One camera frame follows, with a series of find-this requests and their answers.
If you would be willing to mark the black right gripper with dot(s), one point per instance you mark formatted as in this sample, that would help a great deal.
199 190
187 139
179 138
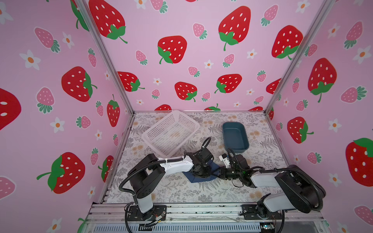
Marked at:
222 173

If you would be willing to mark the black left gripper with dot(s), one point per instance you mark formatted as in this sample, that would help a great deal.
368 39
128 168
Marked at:
207 174

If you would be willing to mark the dark blue paper napkin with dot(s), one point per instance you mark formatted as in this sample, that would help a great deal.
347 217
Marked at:
198 179

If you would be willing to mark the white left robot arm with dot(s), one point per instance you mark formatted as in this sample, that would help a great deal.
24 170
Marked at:
147 174

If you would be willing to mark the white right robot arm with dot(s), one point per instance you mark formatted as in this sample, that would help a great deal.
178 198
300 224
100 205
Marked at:
298 190

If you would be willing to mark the teal plastic tray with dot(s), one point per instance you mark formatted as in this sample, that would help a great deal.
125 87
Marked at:
235 137

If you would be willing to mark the white perforated plastic basket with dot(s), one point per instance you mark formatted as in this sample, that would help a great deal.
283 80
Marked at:
169 134

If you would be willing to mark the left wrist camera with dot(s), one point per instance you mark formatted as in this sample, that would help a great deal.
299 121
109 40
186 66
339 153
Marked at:
204 156

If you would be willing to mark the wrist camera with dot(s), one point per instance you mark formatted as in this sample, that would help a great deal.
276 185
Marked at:
204 156
235 162

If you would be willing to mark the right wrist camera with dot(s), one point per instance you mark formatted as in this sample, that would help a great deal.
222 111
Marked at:
235 162

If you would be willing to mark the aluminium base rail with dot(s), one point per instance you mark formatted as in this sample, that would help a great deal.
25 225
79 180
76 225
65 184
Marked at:
202 218

